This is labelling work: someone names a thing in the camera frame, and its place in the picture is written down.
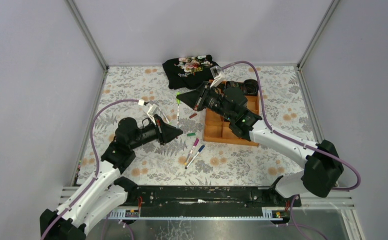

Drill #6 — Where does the white pen light green cap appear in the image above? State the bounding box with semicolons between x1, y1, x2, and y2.
176;92;180;128

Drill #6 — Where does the white pen magenta cap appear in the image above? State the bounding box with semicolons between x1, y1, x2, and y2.
184;138;199;166

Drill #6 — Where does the white pen blue cap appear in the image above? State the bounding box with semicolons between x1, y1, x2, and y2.
185;145;205;169

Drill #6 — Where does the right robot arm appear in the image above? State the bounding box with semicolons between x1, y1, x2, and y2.
177;82;344;198

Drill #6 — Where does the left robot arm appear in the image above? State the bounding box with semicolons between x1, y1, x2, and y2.
40;115;183;240

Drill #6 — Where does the rolled black belt top middle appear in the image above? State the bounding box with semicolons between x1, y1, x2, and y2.
225;81;243;90

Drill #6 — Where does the rolled black belt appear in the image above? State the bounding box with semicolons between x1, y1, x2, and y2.
225;81;243;90
241;79;259;97

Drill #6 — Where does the black floral folded shirt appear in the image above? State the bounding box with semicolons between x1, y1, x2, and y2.
162;54;218;90

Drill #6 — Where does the orange wooden compartment tray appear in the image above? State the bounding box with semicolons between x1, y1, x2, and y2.
203;81;260;147

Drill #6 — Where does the floral patterned table mat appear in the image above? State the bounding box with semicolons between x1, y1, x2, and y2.
75;65;314;186

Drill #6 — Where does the rolled black belt top right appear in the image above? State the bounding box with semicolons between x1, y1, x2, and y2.
241;79;259;97

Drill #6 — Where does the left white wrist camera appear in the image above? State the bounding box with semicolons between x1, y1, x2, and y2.
138;99;160;125

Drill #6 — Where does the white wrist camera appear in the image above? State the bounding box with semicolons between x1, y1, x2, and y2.
210;65;224;87
138;99;160;125

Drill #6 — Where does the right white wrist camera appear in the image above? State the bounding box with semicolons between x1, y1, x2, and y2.
210;65;224;87

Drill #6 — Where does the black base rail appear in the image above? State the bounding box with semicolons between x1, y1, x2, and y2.
122;185;301;220

